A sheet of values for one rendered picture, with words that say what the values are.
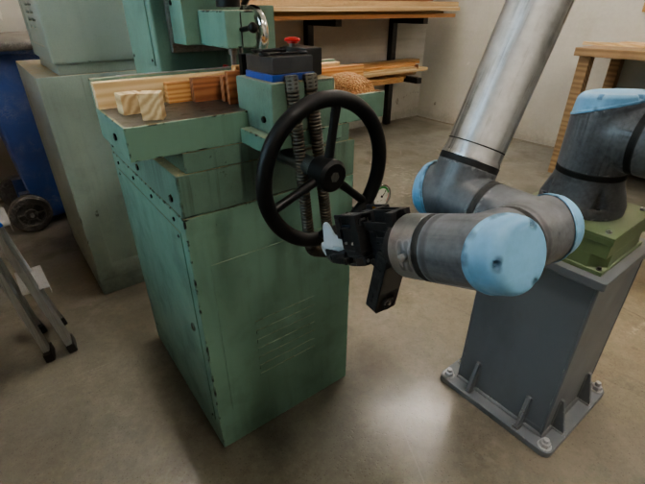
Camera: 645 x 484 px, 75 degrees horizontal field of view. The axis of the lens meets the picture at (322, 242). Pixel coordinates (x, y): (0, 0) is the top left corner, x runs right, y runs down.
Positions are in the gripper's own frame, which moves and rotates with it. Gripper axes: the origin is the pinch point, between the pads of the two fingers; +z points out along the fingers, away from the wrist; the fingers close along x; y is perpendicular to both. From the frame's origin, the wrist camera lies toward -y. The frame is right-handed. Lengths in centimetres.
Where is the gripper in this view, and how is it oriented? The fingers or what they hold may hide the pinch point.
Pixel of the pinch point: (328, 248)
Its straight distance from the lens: 75.2
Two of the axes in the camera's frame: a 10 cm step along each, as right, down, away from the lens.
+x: -8.0, 2.9, -5.2
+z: -5.6, -0.7, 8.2
